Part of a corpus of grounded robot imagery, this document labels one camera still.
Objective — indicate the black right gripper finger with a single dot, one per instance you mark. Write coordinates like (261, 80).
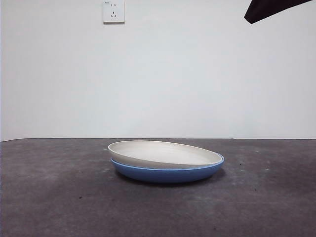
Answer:
(264, 10)

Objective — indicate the white plate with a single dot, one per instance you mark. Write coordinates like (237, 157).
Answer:
(168, 154)

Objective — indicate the blue plate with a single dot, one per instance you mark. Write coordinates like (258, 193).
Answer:
(168, 175)

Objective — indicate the white wall socket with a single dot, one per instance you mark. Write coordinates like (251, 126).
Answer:
(113, 12)

